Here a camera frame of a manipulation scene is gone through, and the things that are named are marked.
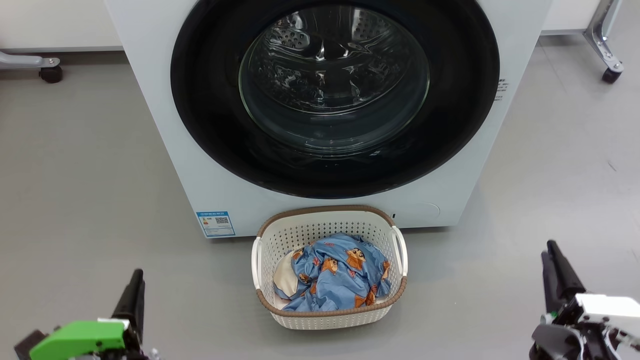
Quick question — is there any blue energy label sticker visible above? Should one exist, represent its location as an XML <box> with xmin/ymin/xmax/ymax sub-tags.
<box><xmin>196</xmin><ymin>211</ymin><xmax>236</xmax><ymax>238</ymax></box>

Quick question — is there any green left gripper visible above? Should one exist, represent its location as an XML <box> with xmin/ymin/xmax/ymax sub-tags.
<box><xmin>29</xmin><ymin>269</ymin><xmax>151</xmax><ymax>360</ymax></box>

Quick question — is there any steel washer drum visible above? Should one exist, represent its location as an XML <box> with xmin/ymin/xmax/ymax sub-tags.
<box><xmin>240</xmin><ymin>5</ymin><xmax>430</xmax><ymax>156</ymax></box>

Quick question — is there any white front-load washing machine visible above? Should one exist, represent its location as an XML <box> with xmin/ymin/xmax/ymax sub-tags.
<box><xmin>104</xmin><ymin>0</ymin><xmax>553</xmax><ymax>239</ymax></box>

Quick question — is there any cream perforated laundry basket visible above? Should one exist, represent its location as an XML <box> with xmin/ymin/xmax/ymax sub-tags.
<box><xmin>251</xmin><ymin>204</ymin><xmax>409</xmax><ymax>331</ymax></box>

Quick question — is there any white partition panel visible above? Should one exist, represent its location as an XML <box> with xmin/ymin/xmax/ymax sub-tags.
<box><xmin>541</xmin><ymin>0</ymin><xmax>602</xmax><ymax>36</ymax></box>
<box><xmin>0</xmin><ymin>0</ymin><xmax>124</xmax><ymax>52</ymax></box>

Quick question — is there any black round glass washer door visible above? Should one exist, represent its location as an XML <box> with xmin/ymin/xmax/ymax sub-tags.
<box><xmin>170</xmin><ymin>0</ymin><xmax>501</xmax><ymax>200</ymax></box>

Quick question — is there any blue cartoon print garment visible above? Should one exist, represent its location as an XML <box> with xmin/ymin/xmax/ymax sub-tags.
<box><xmin>282</xmin><ymin>232</ymin><xmax>392</xmax><ymax>312</ymax></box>

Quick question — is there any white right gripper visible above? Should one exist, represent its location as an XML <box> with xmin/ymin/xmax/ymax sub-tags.
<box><xmin>541</xmin><ymin>241</ymin><xmax>640</xmax><ymax>360</ymax></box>

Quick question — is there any white oval filter access cover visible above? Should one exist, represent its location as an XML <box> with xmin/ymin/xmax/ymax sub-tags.
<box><xmin>400</xmin><ymin>202</ymin><xmax>441</xmax><ymax>227</ymax></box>

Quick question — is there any cream white garment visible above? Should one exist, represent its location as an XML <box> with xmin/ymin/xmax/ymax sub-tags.
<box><xmin>272</xmin><ymin>250</ymin><xmax>301</xmax><ymax>302</ymax></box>

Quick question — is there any grey panel leg with caster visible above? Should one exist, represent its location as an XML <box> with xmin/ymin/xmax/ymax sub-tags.
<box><xmin>582</xmin><ymin>0</ymin><xmax>626</xmax><ymax>85</ymax></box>
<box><xmin>0</xmin><ymin>50</ymin><xmax>64</xmax><ymax>84</ymax></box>

